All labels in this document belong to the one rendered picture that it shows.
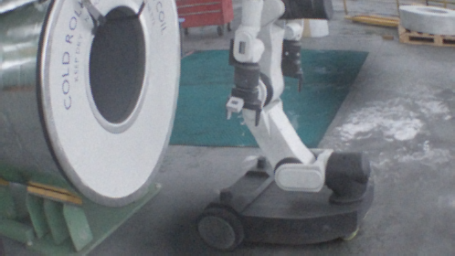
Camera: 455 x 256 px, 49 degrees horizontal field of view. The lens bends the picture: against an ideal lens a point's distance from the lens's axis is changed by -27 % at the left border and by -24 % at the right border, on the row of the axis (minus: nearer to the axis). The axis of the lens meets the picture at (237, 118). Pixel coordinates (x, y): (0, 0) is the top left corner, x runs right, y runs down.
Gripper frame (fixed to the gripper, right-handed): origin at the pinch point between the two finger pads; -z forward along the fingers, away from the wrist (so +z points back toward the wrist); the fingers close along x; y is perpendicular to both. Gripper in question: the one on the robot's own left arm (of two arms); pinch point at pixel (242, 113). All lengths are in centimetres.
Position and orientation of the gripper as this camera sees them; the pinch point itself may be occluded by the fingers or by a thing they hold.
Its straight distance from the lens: 227.9
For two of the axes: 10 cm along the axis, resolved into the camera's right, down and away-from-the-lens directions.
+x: -9.0, -2.2, 3.7
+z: 0.8, -9.3, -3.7
